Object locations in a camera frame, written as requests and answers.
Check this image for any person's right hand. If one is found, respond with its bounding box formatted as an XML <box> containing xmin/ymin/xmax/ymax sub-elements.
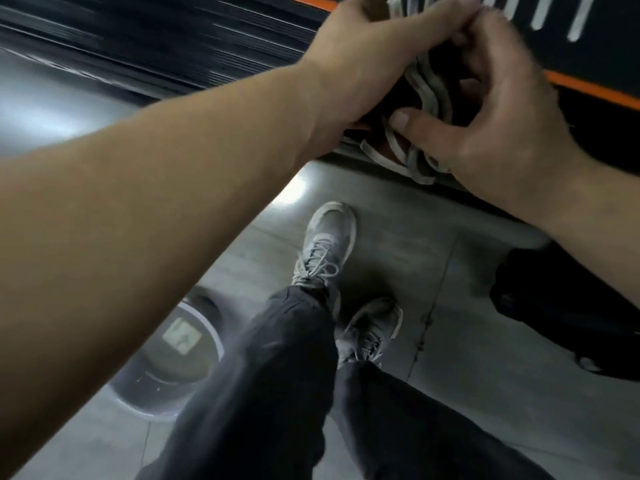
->
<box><xmin>389</xmin><ymin>9</ymin><xmax>591</xmax><ymax>230</ymax></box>

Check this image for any person's left hand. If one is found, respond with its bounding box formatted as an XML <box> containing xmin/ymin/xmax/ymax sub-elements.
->
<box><xmin>299</xmin><ymin>0</ymin><xmax>485</xmax><ymax>158</ymax></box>

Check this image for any person's left forearm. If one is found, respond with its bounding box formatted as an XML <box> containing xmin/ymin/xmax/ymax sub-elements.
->
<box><xmin>0</xmin><ymin>62</ymin><xmax>323</xmax><ymax>480</ymax></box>

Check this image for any person's right forearm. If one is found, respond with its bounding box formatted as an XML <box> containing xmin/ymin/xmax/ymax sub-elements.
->
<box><xmin>540</xmin><ymin>155</ymin><xmax>640</xmax><ymax>323</ymax></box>

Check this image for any grey sneaker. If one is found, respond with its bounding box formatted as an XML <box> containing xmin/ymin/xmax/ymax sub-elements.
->
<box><xmin>334</xmin><ymin>297</ymin><xmax>404</xmax><ymax>369</ymax></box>
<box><xmin>291</xmin><ymin>201</ymin><xmax>359</xmax><ymax>318</ymax></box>

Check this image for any black board with orange stripe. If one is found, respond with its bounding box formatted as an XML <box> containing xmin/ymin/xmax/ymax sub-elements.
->
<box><xmin>272</xmin><ymin>0</ymin><xmax>640</xmax><ymax>223</ymax></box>

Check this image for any black bag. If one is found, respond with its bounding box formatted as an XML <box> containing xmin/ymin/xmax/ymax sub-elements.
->
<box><xmin>489</xmin><ymin>244</ymin><xmax>640</xmax><ymax>383</ymax></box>

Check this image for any black ridged panel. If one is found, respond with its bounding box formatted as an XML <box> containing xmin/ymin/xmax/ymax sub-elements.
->
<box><xmin>0</xmin><ymin>0</ymin><xmax>331</xmax><ymax>103</ymax></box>

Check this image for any person's right leg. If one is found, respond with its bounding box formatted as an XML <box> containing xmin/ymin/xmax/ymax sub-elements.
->
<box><xmin>327</xmin><ymin>362</ymin><xmax>556</xmax><ymax>480</ymax></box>

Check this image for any person's leg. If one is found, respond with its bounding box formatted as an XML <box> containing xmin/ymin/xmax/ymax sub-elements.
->
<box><xmin>327</xmin><ymin>362</ymin><xmax>556</xmax><ymax>480</ymax></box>
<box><xmin>135</xmin><ymin>285</ymin><xmax>343</xmax><ymax>480</ymax></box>

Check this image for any person's left leg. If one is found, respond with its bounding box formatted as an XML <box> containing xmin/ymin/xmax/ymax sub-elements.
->
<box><xmin>135</xmin><ymin>285</ymin><xmax>343</xmax><ymax>480</ymax></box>

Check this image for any round grey floor device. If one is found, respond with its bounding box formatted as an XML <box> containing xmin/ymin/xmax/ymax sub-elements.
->
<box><xmin>106</xmin><ymin>287</ymin><xmax>227</xmax><ymax>421</ymax></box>

